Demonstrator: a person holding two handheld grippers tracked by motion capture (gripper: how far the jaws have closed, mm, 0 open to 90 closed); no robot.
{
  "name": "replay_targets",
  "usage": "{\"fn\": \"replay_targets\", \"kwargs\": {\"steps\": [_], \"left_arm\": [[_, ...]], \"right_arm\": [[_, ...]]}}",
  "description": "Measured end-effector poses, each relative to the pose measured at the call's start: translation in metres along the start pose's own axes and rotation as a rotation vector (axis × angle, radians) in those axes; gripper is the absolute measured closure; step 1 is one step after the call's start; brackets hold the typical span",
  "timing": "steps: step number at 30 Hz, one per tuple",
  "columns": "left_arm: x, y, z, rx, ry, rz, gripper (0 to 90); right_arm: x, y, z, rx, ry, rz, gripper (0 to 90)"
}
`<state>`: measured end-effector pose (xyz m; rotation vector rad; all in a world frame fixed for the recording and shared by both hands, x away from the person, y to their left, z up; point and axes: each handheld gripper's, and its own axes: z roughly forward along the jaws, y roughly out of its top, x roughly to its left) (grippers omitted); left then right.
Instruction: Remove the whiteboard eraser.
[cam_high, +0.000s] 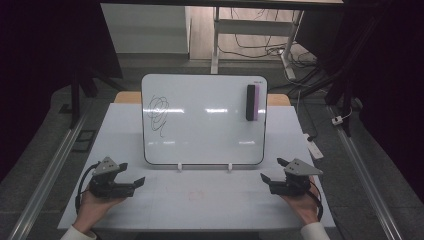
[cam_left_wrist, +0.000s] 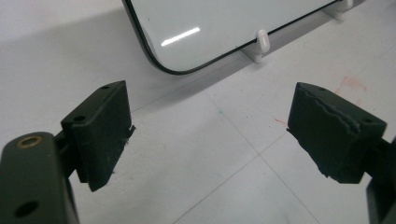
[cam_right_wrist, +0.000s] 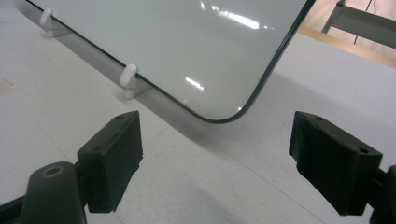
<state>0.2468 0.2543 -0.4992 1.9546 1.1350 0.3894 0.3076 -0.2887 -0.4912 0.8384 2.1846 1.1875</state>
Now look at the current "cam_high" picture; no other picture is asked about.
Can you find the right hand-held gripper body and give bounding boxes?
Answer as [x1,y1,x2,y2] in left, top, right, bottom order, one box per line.
[269,158,324,197]

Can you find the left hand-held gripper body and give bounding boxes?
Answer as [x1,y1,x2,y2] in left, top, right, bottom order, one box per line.
[89,156,136,199]

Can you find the white power strip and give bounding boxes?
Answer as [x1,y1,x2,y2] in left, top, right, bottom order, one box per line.
[302,133,325,161]

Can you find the person's left hand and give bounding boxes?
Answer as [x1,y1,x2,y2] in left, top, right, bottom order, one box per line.
[73,192,126,235]

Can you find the white cabinet panel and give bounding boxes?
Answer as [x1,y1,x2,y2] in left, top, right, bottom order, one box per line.
[100,3,192,55]

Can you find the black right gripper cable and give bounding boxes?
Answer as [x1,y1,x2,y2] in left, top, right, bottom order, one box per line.
[308,181,325,223]

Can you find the white whiteboard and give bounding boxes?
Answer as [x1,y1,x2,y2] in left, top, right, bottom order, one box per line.
[141,73,269,167]

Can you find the aluminium floor rail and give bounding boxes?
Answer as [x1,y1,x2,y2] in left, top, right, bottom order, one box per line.
[327,105,405,240]
[7,111,90,240]

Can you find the black floor cables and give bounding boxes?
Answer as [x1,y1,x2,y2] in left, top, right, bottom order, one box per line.
[218,8,321,98]

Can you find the black tripod stand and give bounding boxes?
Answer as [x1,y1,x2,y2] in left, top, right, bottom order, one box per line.
[59,64,125,130]
[289,19,378,138]

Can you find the white desk frame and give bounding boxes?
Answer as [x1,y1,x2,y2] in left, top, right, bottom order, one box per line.
[210,6,305,81]

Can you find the purple black whiteboard eraser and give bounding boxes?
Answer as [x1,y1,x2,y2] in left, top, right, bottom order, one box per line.
[245,84,261,122]

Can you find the person's right hand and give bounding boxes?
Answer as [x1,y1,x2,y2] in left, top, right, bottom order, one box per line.
[281,176,321,228]

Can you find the black floor plate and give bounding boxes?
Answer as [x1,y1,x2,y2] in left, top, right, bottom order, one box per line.
[71,129,98,154]

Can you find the dark curtain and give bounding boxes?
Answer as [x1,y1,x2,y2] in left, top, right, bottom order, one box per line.
[0,0,124,183]
[296,0,424,204]

